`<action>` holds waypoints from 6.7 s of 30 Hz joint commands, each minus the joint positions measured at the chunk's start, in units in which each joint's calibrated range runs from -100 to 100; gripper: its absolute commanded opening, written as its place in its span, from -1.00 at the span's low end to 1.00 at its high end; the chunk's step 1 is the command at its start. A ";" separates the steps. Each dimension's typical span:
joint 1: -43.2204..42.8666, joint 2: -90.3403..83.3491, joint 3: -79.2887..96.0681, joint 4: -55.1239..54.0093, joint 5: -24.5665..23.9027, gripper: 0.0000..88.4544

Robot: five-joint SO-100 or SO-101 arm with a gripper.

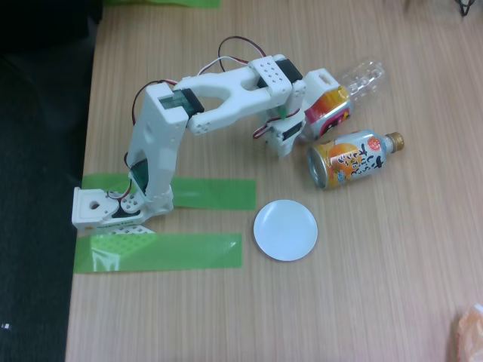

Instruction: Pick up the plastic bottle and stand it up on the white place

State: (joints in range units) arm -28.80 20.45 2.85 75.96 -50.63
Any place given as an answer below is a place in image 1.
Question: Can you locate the clear plastic bottle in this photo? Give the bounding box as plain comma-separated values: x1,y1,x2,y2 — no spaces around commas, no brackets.
297,59,389,143

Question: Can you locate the orange juice bottle can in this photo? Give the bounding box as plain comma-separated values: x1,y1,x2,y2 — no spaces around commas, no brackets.
306,128,405,189

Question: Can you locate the green tape strip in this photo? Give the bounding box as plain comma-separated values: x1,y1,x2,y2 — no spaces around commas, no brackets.
102,0,222,9
81,172,258,211
72,232,243,275

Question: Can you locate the small white round plate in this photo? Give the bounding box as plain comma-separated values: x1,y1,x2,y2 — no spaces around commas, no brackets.
253,199,319,262

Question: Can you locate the orange translucent plastic bag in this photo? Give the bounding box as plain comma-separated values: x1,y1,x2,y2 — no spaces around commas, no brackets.
451,303,483,362

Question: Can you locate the black cable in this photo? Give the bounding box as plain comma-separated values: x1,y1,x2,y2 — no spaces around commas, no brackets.
454,0,477,17

